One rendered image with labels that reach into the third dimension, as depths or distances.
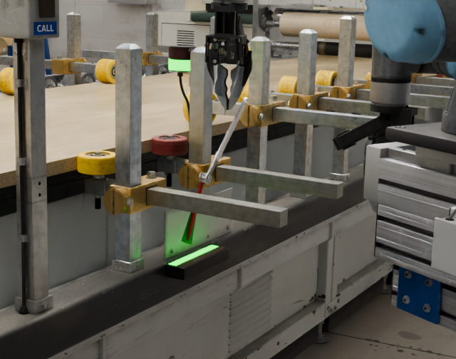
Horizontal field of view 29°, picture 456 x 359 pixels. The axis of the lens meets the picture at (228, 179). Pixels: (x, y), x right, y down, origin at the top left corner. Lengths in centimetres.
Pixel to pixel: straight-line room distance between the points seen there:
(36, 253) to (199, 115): 53
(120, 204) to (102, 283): 15
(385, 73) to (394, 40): 47
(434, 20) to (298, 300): 195
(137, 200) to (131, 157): 8
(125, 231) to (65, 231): 22
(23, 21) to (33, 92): 11
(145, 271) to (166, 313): 20
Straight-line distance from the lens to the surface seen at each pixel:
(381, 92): 169
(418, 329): 346
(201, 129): 186
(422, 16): 119
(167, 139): 195
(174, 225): 180
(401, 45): 121
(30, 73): 144
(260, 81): 206
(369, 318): 351
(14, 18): 142
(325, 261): 312
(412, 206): 140
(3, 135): 203
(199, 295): 200
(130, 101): 164
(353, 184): 257
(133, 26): 1223
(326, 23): 453
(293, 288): 298
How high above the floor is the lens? 124
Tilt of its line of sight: 12 degrees down
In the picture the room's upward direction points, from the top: 2 degrees clockwise
